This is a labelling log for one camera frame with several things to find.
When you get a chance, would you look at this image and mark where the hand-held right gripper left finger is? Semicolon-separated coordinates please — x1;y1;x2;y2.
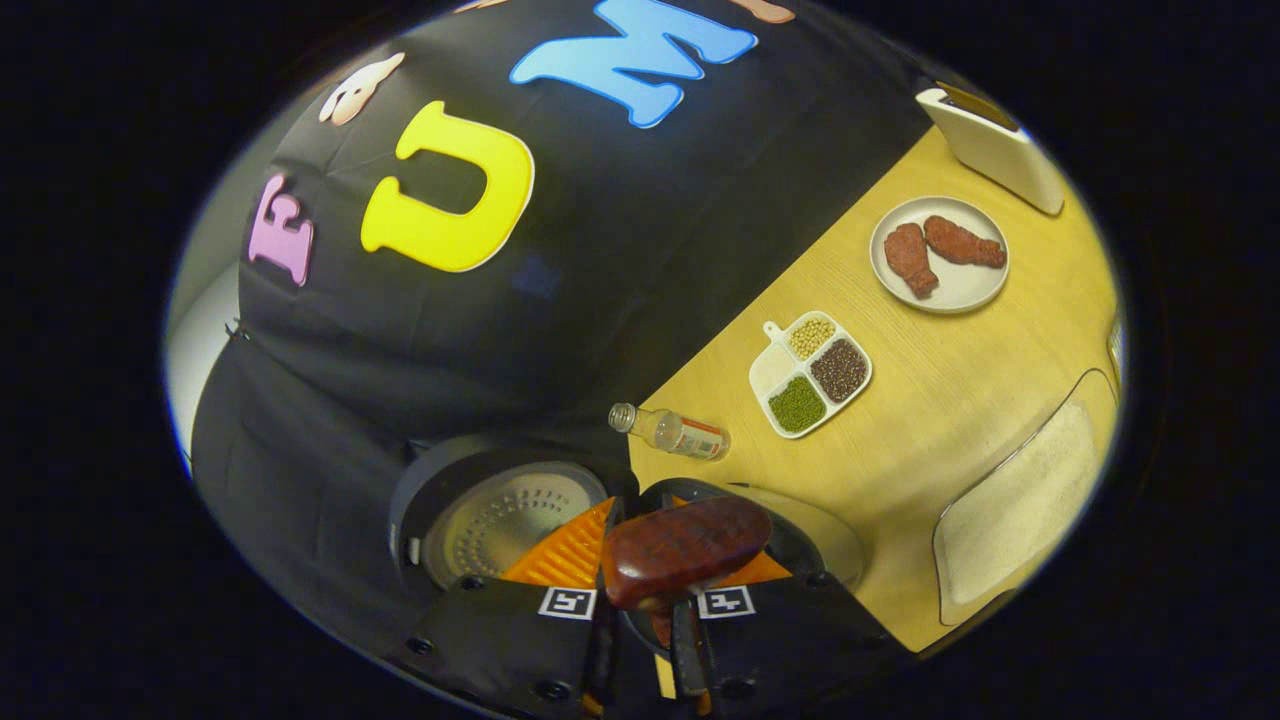
405;497;621;720

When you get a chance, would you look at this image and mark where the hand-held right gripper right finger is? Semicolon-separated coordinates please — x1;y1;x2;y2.
668;548;906;716

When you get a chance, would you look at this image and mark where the dark grey rice cooker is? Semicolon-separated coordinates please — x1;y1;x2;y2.
388;432;867;661

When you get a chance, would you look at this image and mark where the white rice box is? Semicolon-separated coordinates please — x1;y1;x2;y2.
940;395;1106;611

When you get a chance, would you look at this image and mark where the clear glass bottle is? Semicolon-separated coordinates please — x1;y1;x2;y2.
608;402;731;462

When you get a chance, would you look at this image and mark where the white divided bean dish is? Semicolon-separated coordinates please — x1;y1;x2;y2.
748;310;874;441

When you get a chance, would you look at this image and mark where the black backdrop cloth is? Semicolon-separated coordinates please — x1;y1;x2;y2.
190;0;951;641

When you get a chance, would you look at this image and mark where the white round plate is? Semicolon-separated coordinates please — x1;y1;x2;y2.
869;196;1011;316

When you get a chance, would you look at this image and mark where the white square container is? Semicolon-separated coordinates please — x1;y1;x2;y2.
915;82;1066;217

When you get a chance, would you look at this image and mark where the wooden utensil piece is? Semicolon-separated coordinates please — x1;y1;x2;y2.
940;82;1019;133

